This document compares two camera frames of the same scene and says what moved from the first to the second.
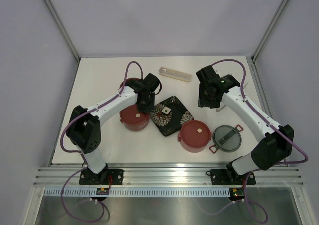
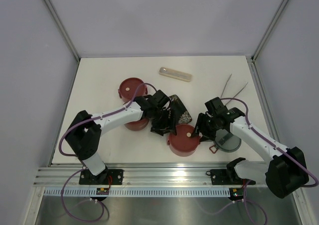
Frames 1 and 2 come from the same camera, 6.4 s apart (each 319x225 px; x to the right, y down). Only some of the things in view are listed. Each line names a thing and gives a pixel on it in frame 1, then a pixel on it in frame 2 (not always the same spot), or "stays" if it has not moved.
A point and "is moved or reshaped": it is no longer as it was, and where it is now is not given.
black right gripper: x=202 y=101 to x=200 y=125
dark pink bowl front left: x=133 y=120 stays
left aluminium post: x=58 y=21 stays
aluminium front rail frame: x=166 y=175 stays
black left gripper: x=150 y=108 to x=168 y=123
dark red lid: x=196 y=133 is moved or reshaped
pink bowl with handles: x=193 y=150 to x=182 y=154
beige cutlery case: x=175 y=74 stays
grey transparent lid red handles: x=226 y=138 stays
